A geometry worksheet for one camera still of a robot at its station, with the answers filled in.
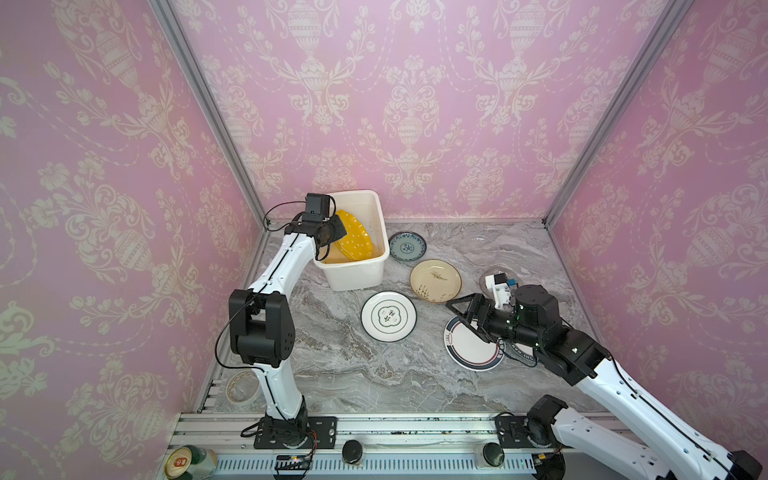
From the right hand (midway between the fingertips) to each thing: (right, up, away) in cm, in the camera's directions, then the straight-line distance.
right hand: (454, 311), depth 68 cm
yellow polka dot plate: (-26, +16, +30) cm, 43 cm away
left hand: (-30, +21, +25) cm, 44 cm away
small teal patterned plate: (-8, +15, +45) cm, 48 cm away
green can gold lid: (-56, -30, -6) cm, 64 cm away
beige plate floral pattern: (+1, +3, +34) cm, 35 cm away
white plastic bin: (-22, +6, +30) cm, 38 cm away
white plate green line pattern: (-15, -7, +26) cm, 31 cm away
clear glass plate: (+28, +5, +37) cm, 47 cm away
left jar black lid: (-23, -29, -5) cm, 37 cm away
